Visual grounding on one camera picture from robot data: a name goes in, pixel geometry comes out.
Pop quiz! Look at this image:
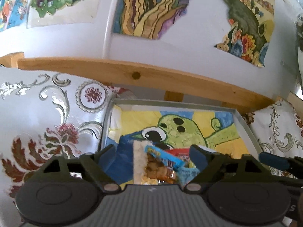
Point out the wall poster of blond figure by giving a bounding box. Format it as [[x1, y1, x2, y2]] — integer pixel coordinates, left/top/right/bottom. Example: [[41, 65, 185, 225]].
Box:
[[27, 0, 100, 29]]

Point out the torn yellow wavy wall poster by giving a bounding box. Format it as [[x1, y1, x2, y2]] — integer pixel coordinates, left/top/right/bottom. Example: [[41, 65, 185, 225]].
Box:
[[112, 0, 276, 68]]

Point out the grey shallow tray box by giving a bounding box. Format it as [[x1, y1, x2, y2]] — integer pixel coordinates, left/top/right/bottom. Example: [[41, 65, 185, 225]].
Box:
[[98, 98, 271, 185]]

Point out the rice cracker bar packet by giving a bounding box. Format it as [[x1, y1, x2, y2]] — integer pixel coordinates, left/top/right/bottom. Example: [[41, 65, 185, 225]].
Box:
[[133, 141, 159, 186]]

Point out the light blue snack packet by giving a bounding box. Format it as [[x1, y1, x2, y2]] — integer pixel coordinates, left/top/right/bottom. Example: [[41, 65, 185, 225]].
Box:
[[177, 162, 201, 186]]

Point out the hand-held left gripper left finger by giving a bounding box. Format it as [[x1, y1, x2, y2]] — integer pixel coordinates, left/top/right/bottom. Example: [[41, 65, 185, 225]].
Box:
[[25, 144, 120, 193]]

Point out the wall poster of orange-haired figure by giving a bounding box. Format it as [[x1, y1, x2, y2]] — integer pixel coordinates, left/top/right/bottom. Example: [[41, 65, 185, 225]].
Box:
[[0, 0, 31, 32]]

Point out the floral satin blanket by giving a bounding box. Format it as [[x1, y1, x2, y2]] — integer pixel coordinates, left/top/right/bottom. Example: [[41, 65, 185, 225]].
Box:
[[0, 64, 303, 204]]

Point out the blue orange nut snack packet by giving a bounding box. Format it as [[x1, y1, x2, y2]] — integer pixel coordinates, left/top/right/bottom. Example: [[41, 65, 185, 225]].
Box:
[[144, 145, 185, 185]]

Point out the white wall pipe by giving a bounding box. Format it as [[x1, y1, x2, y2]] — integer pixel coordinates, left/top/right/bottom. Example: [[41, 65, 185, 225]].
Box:
[[102, 0, 121, 59]]

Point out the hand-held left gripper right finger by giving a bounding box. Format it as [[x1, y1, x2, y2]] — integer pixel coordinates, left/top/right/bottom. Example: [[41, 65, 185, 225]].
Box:
[[183, 144, 276, 193]]

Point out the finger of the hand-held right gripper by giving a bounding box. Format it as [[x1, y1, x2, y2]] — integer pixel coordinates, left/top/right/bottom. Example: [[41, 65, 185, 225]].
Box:
[[258, 152, 303, 173]]

